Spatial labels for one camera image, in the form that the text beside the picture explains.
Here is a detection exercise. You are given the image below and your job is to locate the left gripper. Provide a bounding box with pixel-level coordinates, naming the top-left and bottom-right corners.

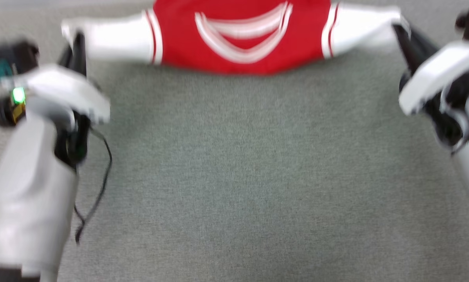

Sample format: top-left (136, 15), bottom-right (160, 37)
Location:
top-left (54, 33), bottom-right (92, 170)

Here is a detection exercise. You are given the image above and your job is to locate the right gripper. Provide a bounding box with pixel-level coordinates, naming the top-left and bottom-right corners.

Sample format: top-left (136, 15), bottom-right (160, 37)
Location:
top-left (392, 24), bottom-right (469, 152)

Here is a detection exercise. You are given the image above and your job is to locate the red and white shirt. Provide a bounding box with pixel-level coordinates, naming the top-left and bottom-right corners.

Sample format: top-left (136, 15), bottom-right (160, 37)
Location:
top-left (60, 0), bottom-right (411, 76)

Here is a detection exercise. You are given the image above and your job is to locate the thin black cable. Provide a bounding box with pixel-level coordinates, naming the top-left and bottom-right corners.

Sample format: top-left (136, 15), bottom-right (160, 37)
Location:
top-left (74, 127), bottom-right (113, 245)

